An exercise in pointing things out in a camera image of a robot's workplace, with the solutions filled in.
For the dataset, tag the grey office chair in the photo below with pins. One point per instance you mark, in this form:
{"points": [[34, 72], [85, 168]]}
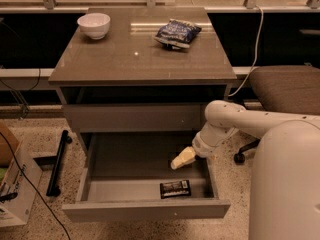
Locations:
{"points": [[289, 89]]}

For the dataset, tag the grey drawer cabinet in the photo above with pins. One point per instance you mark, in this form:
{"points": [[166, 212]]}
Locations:
{"points": [[128, 66]]}

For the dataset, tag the blue chip bag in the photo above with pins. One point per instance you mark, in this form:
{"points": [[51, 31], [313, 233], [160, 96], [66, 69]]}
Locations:
{"points": [[177, 34]]}

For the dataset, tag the closed grey top drawer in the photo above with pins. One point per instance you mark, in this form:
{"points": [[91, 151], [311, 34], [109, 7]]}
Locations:
{"points": [[135, 117]]}

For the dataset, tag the white ceramic bowl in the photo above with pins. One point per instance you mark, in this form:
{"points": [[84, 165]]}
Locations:
{"points": [[94, 25]]}

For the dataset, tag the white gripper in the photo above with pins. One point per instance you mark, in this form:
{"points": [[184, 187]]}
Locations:
{"points": [[202, 146]]}

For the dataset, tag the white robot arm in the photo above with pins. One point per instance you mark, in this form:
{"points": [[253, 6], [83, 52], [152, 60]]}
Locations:
{"points": [[285, 178]]}

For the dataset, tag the black metal bar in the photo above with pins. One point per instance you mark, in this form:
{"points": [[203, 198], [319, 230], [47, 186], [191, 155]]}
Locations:
{"points": [[53, 189]]}

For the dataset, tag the dark rxbar chocolate wrapper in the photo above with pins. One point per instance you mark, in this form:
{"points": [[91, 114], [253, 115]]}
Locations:
{"points": [[175, 189]]}

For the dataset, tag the cardboard box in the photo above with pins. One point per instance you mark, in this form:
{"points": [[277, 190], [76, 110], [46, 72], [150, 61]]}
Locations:
{"points": [[16, 192]]}

